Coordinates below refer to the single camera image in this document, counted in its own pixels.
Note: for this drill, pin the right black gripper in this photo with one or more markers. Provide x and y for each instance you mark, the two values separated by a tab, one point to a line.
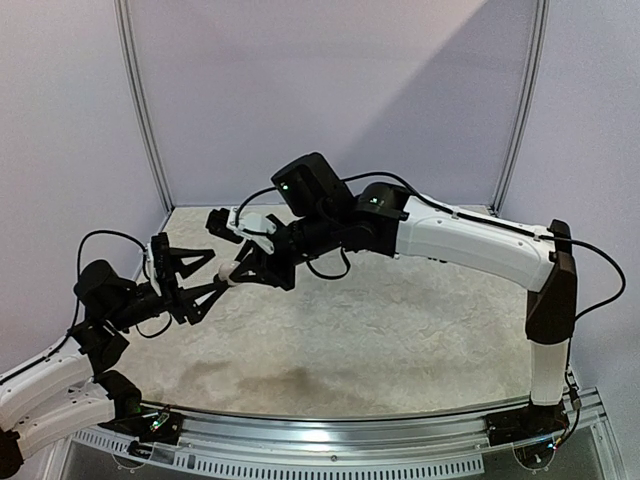
279	257

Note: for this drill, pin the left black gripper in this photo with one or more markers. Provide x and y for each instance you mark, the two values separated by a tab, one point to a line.
181	303

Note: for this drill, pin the pink earbud charging case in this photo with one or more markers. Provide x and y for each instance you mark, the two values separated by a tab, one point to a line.
225	271

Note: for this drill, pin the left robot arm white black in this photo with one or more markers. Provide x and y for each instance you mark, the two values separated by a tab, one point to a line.
73	384

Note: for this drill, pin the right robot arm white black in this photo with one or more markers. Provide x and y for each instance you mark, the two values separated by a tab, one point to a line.
391	218

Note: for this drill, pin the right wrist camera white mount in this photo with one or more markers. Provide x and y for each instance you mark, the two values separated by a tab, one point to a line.
233	227

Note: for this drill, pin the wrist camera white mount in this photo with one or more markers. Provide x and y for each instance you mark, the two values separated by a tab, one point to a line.
233	227
154	261

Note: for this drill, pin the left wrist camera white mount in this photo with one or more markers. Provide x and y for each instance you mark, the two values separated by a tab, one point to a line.
154	261

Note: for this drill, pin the left aluminium corner post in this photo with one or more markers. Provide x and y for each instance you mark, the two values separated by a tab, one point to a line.
124	20

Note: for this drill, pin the aluminium corner post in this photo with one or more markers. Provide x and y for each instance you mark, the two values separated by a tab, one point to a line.
124	20
525	101

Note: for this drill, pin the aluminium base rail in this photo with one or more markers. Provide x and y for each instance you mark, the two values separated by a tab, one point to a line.
443	445

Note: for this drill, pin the right aluminium corner post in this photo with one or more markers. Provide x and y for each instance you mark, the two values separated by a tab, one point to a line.
525	101

